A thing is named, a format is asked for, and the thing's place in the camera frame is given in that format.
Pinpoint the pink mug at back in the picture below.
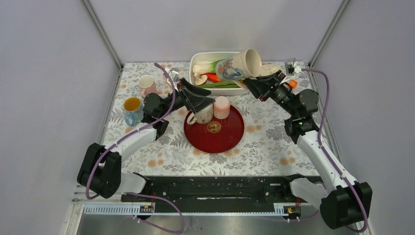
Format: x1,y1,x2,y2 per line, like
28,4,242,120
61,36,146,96
213,96,231,119

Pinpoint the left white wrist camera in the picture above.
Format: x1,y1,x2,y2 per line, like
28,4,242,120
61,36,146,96
168,69,180,89

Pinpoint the left aluminium frame post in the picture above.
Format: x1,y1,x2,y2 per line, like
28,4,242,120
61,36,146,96
81,0,123,71

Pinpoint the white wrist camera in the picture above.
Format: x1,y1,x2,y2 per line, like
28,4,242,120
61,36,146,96
284,58,304,77
168,69,180,89

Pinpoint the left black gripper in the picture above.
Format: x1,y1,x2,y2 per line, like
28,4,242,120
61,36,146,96
159,78,215,118

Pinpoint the wrapped toilet paper roll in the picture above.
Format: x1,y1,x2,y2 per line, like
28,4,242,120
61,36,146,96
259,64,284,76

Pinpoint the toy carrot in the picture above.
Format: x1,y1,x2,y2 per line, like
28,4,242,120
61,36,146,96
204,73,221,83

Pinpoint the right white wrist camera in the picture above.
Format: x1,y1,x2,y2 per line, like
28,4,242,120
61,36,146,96
284,58,304,77

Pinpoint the white rectangular dish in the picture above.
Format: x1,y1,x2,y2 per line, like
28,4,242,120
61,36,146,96
187,51,249,96

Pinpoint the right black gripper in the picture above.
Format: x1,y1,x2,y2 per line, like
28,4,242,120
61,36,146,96
242,70,299,117

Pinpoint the cream mug blue dragon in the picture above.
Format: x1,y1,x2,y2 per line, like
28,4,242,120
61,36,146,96
215,48,262,82

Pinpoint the pink faceted mug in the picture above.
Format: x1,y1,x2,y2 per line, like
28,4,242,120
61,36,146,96
138,75,158,98

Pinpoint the floral tablecloth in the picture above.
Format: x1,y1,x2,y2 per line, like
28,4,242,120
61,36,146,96
103,63,318,176

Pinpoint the toy bok choy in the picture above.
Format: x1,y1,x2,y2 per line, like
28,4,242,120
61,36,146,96
192,59,223,75

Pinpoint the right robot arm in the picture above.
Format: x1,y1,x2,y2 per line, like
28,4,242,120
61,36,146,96
243,70,372,233

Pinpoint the right aluminium frame post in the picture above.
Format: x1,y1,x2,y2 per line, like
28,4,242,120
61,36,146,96
308,0,351,67

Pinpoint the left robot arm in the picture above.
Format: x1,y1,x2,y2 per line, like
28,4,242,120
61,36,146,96
77,78,215,201

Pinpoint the white mug with rose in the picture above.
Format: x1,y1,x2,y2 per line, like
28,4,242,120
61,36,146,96
186,104,213,125

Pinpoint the red round tray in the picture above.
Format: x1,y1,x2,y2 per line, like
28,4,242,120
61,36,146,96
184,105,245,153

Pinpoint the aluminium frame post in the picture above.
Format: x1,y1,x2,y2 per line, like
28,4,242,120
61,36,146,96
308,0,351,67
81,0,123,71

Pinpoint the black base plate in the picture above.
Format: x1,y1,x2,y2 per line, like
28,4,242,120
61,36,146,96
121,174,303,214

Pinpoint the blue glazed mug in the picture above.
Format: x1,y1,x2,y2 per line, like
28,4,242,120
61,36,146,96
123,97,143,127

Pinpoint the toy mushroom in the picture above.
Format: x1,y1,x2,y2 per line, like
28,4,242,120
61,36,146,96
194,73,208,86

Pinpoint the white slotted cable duct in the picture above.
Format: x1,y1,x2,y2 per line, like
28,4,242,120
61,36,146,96
83,202,294,217

